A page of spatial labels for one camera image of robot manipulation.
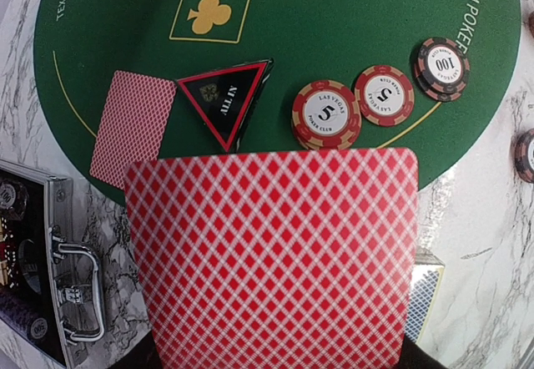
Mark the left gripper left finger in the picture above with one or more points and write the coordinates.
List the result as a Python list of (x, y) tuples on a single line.
[(143, 356)]

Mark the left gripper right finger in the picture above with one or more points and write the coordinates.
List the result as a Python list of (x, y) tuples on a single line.
[(412, 357)]

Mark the red-backed card deck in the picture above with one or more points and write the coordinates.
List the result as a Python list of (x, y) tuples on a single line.
[(297, 259)]

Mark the triangular all-in button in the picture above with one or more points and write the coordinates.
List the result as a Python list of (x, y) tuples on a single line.
[(225, 98)]

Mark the dealt card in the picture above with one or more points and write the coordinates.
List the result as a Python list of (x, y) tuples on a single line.
[(132, 125)]

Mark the black poker chip stack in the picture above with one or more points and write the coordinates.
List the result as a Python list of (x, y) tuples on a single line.
[(523, 156)]

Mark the red poker chip stack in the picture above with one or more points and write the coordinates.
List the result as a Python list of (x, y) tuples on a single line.
[(530, 23)]

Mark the playing card box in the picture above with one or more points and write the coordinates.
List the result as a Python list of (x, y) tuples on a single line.
[(425, 281)]

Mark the aluminium poker case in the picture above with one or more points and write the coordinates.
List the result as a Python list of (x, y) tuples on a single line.
[(70, 272)]

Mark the left chip row in case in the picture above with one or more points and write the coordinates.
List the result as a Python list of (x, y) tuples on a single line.
[(22, 317)]

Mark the chip row in case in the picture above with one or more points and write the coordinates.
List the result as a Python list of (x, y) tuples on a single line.
[(14, 198), (22, 317)]

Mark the black dealer button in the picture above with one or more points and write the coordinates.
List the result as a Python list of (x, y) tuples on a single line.
[(28, 262)]

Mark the dice in case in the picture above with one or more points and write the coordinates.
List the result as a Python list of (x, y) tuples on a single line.
[(10, 273)]

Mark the round green poker mat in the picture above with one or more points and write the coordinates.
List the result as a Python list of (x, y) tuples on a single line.
[(80, 44)]

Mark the right chip row in case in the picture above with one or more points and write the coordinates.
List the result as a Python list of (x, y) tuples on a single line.
[(14, 198)]

